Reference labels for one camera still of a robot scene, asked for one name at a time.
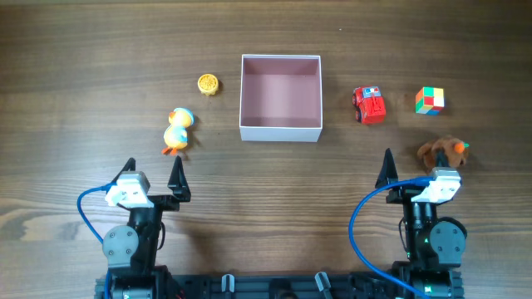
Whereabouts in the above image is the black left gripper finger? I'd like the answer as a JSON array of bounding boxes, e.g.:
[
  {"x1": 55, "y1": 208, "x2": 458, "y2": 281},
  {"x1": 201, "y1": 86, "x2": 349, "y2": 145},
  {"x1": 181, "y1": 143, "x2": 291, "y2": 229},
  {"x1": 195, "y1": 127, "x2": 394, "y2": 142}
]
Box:
[
  {"x1": 167, "y1": 156, "x2": 191, "y2": 202},
  {"x1": 111, "y1": 158, "x2": 135, "y2": 183}
]

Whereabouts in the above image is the brown plush toy with carrot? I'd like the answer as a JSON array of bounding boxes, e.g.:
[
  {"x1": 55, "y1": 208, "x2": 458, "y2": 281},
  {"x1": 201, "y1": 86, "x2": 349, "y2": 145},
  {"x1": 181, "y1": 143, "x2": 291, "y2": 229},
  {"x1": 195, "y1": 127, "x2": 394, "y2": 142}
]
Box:
[{"x1": 416, "y1": 135, "x2": 470, "y2": 172}]

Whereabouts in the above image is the yellow duck toy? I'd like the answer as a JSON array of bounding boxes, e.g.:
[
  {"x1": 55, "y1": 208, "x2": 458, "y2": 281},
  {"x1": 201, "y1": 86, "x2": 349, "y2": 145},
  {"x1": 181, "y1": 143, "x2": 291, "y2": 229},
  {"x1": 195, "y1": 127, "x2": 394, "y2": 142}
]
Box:
[{"x1": 161, "y1": 107, "x2": 195, "y2": 155}]

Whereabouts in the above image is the colourful puzzle cube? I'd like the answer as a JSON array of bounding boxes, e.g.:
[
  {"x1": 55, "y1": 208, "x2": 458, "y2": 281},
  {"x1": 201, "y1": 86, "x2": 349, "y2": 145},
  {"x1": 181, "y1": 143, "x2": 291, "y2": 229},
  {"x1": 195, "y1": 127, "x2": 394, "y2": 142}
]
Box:
[{"x1": 415, "y1": 86, "x2": 445, "y2": 115}]

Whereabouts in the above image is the red toy car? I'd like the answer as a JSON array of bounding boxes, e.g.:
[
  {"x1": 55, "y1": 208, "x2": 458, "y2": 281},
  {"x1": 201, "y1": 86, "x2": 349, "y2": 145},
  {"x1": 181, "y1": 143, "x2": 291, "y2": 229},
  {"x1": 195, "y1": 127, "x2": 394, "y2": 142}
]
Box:
[{"x1": 352, "y1": 86, "x2": 387, "y2": 125}]

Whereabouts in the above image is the yellow round toy cap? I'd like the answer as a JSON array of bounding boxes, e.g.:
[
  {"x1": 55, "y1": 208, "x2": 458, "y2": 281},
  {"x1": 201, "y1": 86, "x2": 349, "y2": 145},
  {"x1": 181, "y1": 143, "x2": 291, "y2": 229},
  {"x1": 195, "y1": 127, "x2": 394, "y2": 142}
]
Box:
[{"x1": 197, "y1": 73, "x2": 219, "y2": 96}]

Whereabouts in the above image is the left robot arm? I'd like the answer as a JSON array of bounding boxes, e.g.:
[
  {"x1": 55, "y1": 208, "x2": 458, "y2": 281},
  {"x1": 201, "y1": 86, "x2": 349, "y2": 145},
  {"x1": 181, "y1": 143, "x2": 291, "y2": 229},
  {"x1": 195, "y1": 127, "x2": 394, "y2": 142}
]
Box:
[{"x1": 102, "y1": 157, "x2": 191, "y2": 298}]

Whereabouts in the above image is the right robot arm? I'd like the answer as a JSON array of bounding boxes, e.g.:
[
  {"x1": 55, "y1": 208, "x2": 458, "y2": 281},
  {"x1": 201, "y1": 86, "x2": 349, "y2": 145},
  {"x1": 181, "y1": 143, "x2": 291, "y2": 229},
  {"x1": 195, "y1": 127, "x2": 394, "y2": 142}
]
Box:
[{"x1": 353, "y1": 149, "x2": 467, "y2": 298}]

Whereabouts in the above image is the white cardboard box pink inside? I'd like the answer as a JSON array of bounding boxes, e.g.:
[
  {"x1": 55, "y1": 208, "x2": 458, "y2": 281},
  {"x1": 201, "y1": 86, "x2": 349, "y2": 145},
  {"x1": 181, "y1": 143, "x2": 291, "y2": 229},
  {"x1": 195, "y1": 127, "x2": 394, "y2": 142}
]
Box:
[{"x1": 239, "y1": 54, "x2": 323, "y2": 142}]

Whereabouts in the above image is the blue right cable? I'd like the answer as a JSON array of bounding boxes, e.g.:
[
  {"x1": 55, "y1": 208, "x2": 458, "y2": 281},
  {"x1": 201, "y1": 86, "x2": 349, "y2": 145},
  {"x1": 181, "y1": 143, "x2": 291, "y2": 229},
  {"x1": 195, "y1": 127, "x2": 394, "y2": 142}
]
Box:
[{"x1": 347, "y1": 176, "x2": 436, "y2": 299}]

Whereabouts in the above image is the blue cable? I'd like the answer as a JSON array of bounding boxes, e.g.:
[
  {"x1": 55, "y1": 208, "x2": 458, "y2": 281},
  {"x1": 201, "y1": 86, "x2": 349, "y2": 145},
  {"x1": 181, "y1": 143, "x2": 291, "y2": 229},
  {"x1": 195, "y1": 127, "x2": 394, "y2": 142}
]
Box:
[
  {"x1": 347, "y1": 176, "x2": 436, "y2": 299},
  {"x1": 76, "y1": 182, "x2": 116, "y2": 299}
]

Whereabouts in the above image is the blue left cable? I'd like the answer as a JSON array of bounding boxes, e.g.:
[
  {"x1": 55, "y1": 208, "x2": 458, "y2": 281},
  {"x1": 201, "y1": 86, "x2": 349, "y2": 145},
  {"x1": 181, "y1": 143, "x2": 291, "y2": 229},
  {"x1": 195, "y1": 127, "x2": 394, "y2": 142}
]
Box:
[{"x1": 76, "y1": 182, "x2": 116, "y2": 299}]

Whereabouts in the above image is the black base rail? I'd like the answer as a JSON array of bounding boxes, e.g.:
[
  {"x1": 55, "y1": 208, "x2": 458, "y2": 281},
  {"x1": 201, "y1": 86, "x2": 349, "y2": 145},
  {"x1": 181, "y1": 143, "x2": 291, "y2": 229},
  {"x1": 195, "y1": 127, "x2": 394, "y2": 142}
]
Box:
[{"x1": 94, "y1": 272, "x2": 465, "y2": 299}]

